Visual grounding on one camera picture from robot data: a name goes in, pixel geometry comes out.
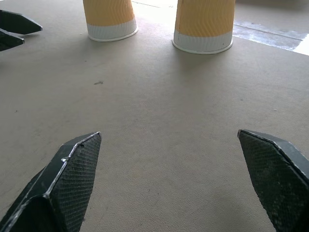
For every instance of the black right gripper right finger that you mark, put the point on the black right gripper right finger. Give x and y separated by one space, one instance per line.
277 178

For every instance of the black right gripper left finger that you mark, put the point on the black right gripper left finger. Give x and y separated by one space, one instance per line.
70 183

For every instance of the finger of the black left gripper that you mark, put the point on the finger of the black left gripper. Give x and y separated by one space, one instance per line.
9 41
17 23

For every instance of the yellow ribbed paper cup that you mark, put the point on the yellow ribbed paper cup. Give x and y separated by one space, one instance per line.
109 18
204 24

